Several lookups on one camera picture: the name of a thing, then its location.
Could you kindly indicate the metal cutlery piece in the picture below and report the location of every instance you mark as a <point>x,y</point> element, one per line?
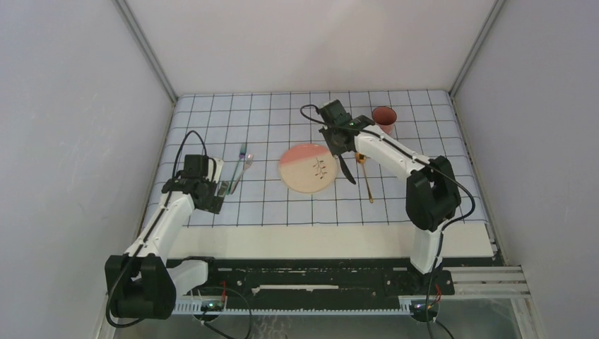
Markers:
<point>345,170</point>

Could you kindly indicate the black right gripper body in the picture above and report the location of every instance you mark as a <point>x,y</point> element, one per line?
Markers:
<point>330,133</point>

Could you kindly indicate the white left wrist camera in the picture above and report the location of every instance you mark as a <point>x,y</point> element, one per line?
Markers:
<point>215,167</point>

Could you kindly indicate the pink patterned mug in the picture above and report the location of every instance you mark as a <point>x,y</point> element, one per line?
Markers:
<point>384,117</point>

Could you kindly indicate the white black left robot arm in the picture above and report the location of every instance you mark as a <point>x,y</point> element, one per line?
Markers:
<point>139,283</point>

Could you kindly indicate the iridescent rainbow fork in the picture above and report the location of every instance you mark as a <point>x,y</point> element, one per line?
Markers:
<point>241,158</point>

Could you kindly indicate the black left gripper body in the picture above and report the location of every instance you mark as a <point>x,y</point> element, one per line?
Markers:
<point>208,203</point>

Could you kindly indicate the silver metal fork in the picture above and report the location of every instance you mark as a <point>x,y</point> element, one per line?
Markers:
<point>248,162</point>

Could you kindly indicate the metal spoon wooden handle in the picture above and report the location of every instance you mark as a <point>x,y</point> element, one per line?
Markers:
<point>361,159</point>

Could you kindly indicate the cream pink branch plate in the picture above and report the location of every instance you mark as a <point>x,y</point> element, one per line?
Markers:
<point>307,168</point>

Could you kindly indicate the white slotted cable duct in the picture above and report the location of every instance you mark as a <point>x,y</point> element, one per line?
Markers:
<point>233,307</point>

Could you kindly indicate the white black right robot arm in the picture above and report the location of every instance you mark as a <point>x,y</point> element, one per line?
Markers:
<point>431,191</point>

